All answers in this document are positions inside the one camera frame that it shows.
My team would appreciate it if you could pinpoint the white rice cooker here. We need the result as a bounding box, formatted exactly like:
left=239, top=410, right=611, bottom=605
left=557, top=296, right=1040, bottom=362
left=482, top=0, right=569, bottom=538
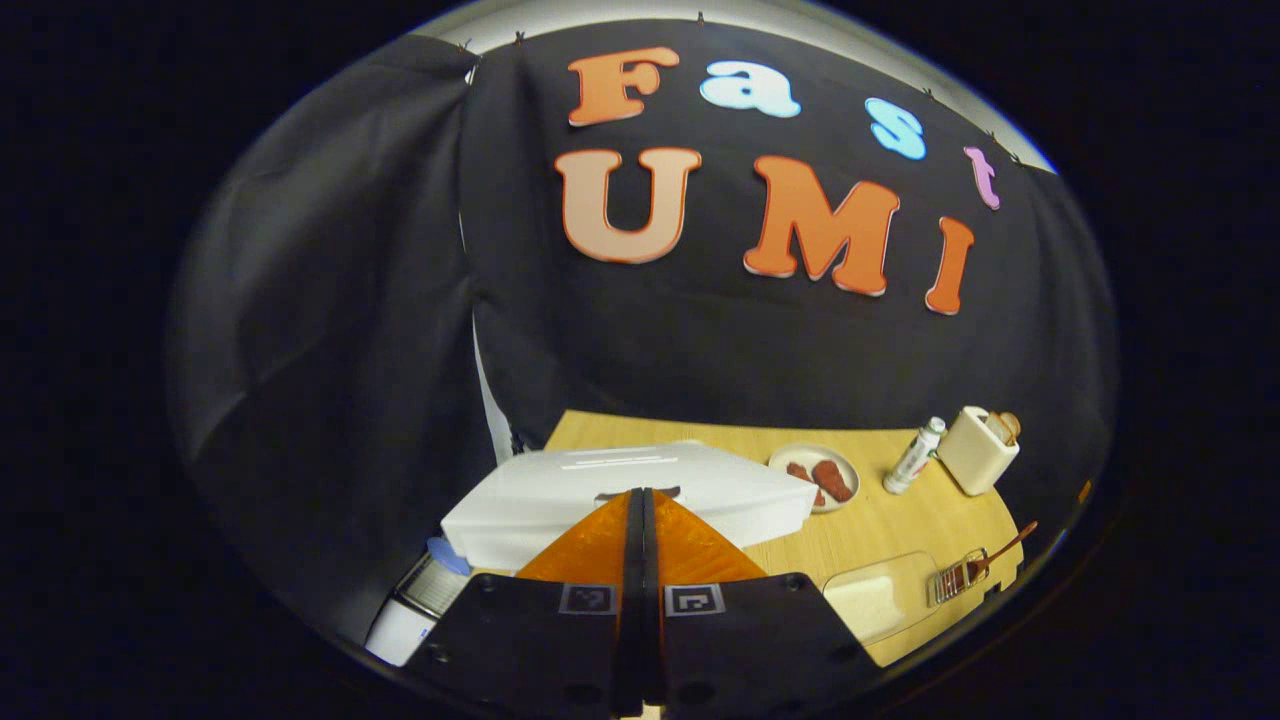
left=441, top=441, right=818, bottom=573

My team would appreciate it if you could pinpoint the white round plate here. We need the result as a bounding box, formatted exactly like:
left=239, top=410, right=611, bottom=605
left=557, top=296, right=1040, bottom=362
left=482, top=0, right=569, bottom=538
left=768, top=443, right=861, bottom=514

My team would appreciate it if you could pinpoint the brown wooden spoon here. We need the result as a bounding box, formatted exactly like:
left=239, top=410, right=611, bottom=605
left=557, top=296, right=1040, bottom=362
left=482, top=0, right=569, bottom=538
left=940, top=521, right=1038, bottom=591

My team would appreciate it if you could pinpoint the white toaster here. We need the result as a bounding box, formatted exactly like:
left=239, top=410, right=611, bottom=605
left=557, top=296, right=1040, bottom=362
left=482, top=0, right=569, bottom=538
left=937, top=406, right=1021, bottom=497

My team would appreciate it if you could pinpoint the white drink bottle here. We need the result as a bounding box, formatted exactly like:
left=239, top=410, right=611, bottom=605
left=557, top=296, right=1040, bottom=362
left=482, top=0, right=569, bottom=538
left=883, top=417, right=947, bottom=495

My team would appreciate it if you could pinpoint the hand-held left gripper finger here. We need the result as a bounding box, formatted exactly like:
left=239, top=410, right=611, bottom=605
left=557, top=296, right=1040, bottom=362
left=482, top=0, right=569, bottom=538
left=405, top=488, right=646, bottom=719
left=643, top=488, right=881, bottom=716

